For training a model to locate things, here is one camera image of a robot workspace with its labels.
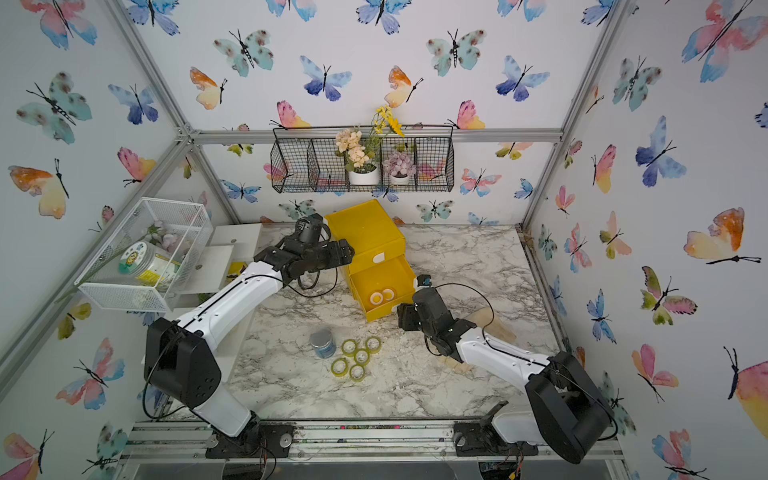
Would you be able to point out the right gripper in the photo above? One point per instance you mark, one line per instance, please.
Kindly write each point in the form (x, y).
(405, 312)

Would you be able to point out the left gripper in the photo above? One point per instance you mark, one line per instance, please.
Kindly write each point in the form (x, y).
(335, 260)

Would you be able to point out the yellow drawer cabinet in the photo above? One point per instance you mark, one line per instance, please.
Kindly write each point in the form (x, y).
(380, 256)

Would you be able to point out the green tape roll front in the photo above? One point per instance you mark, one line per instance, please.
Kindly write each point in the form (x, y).
(357, 372)

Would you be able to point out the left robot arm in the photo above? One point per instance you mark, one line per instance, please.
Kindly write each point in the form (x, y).
(180, 354)

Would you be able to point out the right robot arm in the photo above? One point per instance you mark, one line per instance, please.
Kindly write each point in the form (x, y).
(567, 411)

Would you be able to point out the beige work glove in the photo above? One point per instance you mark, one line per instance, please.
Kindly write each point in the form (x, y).
(482, 318)

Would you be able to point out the peach flowers white pot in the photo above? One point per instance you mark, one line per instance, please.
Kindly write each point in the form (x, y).
(362, 168)

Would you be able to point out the pink flowers white pot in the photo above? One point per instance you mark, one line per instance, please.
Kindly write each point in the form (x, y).
(400, 168)

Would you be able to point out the yellow toy on shelf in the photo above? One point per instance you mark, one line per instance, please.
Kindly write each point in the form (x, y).
(235, 270)

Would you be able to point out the white stepped shelf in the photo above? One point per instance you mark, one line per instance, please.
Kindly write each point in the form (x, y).
(228, 244)

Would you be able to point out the yellow artificial flower stem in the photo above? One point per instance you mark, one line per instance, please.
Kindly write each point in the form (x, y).
(383, 123)

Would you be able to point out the clear mesh storage box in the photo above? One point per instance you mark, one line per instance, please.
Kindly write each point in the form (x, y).
(181, 228)

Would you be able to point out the green lid plastic jar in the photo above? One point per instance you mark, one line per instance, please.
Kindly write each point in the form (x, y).
(148, 264)

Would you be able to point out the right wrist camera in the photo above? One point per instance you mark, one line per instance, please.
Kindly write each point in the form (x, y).
(423, 281)

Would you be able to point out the black wire wall basket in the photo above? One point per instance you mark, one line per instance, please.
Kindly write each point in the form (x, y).
(304, 160)

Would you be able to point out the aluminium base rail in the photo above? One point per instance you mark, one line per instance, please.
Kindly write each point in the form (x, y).
(283, 443)

